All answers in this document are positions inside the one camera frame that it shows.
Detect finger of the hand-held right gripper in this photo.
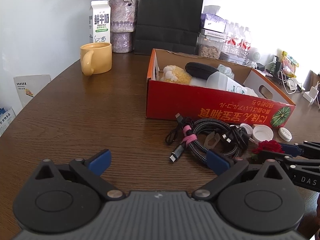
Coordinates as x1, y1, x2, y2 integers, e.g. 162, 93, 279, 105
279, 141, 320, 159
257, 150, 320, 174

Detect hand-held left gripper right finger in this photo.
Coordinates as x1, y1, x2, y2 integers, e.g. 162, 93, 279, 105
192, 149, 285, 202

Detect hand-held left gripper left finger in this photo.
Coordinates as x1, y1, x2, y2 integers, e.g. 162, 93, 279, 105
35, 149, 125, 202

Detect red artificial rose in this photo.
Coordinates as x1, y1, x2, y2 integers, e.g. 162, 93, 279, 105
251, 140, 285, 161

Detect white bottle cap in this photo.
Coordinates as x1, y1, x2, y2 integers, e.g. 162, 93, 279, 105
252, 125, 275, 145
239, 123, 255, 136

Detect black USB cable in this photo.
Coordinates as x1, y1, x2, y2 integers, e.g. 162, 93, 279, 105
220, 126, 251, 151

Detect braided cable pink ties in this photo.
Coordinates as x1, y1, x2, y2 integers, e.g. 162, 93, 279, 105
169, 118, 241, 167

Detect orange cardboard box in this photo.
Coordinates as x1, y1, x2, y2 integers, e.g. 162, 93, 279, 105
146, 48, 296, 130

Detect white plastic bottle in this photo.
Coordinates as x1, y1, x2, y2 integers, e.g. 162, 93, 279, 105
206, 71, 258, 97

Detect iridescent bundle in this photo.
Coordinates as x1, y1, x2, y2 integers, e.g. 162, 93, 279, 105
217, 64, 235, 80

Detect black oval zip case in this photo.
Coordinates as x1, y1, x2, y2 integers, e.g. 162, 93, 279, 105
185, 62, 220, 77

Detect yellow white plush toy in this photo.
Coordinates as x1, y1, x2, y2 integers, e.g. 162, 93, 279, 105
160, 65, 193, 84

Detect white ribbed round lid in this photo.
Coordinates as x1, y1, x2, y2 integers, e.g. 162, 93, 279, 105
278, 127, 293, 141

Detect clear plastic hook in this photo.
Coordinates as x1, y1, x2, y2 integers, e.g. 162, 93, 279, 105
203, 132, 221, 150

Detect white plug adapter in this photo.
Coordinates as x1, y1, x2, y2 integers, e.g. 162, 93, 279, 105
302, 86, 318, 103

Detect yellow snack packet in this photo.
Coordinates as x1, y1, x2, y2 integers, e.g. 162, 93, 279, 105
281, 51, 300, 78

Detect white round robot speaker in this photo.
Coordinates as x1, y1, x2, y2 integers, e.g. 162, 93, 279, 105
247, 47, 261, 68

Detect blue white packet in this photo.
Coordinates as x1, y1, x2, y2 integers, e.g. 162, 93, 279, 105
0, 106, 16, 137

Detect yellow mug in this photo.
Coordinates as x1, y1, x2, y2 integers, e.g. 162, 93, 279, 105
80, 42, 113, 76

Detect clear seed container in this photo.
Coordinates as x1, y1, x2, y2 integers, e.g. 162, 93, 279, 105
196, 36, 224, 60

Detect clear water bottle red label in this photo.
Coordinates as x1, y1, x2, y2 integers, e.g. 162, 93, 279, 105
231, 23, 245, 55
223, 20, 235, 53
241, 27, 252, 58

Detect flat white box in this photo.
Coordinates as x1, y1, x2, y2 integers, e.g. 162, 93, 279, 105
199, 29, 226, 41

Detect purple textured vase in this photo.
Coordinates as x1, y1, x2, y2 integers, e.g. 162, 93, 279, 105
108, 0, 139, 54

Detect white milk carton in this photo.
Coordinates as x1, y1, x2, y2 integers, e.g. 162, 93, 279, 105
88, 0, 111, 44

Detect purple tissue pack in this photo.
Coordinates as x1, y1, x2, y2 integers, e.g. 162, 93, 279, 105
200, 5, 227, 33

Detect black paper bag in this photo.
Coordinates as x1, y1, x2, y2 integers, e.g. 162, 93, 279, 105
133, 0, 205, 55

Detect thin black cable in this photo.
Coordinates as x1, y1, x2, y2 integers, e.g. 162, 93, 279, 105
164, 112, 193, 146

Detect white cable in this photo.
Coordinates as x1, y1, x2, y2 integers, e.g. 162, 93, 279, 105
277, 70, 296, 95

